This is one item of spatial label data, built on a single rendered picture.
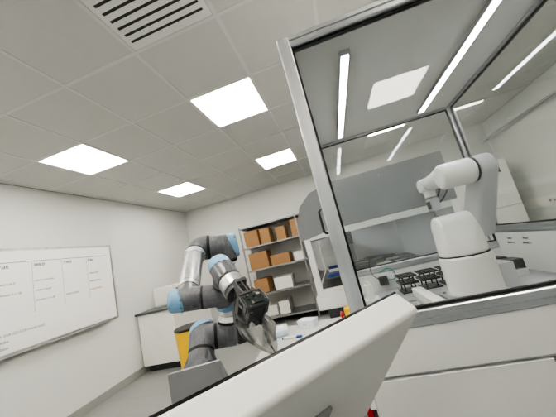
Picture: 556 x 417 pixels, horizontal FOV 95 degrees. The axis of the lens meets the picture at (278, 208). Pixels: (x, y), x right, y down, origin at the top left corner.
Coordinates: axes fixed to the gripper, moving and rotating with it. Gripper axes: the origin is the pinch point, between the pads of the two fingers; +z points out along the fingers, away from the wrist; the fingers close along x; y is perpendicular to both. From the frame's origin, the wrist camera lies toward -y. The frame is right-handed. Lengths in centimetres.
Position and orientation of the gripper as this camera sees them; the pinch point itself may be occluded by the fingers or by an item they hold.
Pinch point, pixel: (271, 351)
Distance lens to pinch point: 70.1
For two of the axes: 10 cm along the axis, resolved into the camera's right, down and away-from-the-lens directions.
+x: 8.2, -1.0, 5.7
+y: 1.6, -9.1, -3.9
